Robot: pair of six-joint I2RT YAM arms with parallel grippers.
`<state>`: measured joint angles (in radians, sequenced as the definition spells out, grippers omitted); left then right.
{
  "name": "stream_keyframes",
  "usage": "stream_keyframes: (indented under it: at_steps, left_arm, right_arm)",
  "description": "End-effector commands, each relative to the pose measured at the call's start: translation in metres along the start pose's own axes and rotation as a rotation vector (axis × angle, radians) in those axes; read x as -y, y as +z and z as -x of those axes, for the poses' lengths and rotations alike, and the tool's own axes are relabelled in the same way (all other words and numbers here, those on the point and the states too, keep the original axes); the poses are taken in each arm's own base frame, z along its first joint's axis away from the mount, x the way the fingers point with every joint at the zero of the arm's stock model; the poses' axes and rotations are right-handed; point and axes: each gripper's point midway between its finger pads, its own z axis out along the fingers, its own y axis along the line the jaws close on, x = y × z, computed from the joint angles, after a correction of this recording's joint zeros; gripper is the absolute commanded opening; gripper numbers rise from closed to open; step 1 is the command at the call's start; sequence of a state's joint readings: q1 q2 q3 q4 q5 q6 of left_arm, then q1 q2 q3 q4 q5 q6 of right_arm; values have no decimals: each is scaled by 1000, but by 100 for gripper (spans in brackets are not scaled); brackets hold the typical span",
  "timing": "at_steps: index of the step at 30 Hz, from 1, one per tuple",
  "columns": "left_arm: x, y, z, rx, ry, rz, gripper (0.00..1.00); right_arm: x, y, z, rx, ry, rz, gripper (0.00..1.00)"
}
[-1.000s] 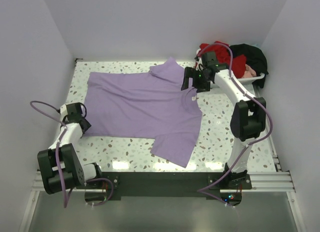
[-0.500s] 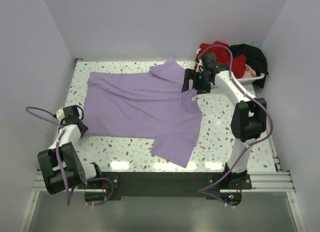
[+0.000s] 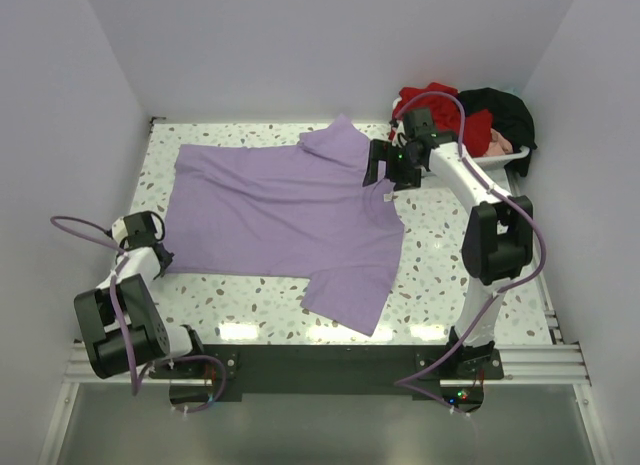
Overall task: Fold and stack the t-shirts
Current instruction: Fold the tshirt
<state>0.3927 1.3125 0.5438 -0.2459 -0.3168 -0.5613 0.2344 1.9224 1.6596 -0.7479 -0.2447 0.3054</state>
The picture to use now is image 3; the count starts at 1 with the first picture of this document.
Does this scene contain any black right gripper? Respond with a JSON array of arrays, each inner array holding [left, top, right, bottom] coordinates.
[[364, 138, 423, 192]]

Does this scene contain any lilac t shirt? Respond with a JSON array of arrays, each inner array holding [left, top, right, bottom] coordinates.
[[164, 116, 404, 336]]

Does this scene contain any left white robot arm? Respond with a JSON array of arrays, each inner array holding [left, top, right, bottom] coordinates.
[[74, 211, 207, 379]]

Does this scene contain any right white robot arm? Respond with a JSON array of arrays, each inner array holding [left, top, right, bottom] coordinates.
[[363, 133, 534, 378]]

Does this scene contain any red t shirt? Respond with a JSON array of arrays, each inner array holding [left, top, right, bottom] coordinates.
[[392, 82, 493, 158]]

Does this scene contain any white laundry basket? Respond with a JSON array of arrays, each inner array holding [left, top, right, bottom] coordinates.
[[389, 92, 530, 167]]

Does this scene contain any pink t shirt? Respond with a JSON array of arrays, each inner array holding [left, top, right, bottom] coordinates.
[[484, 129, 514, 157]]

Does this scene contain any black t shirt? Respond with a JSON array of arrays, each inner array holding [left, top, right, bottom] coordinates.
[[458, 87, 537, 177]]

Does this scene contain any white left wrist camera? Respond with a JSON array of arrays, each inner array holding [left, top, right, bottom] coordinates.
[[110, 217, 128, 247]]

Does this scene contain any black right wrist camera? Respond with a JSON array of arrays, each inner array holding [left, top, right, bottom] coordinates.
[[402, 108, 438, 140]]

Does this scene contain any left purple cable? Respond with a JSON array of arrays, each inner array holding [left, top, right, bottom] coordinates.
[[49, 214, 151, 397]]

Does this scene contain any purple cable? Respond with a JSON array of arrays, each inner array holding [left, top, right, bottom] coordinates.
[[49, 214, 151, 397], [389, 89, 546, 391]]

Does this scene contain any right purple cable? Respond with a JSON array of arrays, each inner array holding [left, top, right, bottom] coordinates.
[[389, 89, 546, 391]]

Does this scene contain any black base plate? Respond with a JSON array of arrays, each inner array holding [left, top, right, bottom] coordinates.
[[150, 344, 505, 411]]

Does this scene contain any aluminium frame rail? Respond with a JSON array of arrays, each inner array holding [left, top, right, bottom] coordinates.
[[41, 272, 612, 464]]

